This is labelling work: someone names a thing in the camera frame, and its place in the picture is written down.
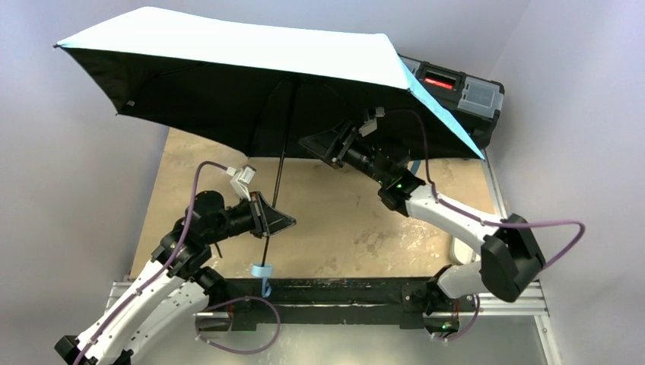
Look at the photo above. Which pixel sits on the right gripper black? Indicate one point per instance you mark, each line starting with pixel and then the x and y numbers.
pixel 341 148

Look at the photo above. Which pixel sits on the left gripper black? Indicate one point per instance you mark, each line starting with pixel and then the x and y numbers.
pixel 257 215

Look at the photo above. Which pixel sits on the light blue folding umbrella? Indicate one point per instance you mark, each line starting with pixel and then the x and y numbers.
pixel 257 89

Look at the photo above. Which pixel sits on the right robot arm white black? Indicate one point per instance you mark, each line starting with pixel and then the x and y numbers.
pixel 510 257

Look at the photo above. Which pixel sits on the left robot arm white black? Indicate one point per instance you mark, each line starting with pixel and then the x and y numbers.
pixel 176 281

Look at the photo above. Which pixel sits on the black toolbox with clear lids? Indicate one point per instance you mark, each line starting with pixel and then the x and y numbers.
pixel 475 103

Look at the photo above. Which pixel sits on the white glasses case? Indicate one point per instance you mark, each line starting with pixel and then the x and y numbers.
pixel 461 253

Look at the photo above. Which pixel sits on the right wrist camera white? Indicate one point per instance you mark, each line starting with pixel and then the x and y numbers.
pixel 371 116

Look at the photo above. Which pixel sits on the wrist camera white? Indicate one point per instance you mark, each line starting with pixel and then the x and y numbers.
pixel 371 116
pixel 240 179

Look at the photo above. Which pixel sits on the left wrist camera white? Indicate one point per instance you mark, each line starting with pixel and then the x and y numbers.
pixel 240 179

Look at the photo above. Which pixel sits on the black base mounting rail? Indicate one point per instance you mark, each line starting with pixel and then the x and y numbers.
pixel 402 301

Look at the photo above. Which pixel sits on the aluminium frame rail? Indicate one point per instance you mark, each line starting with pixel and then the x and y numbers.
pixel 263 272

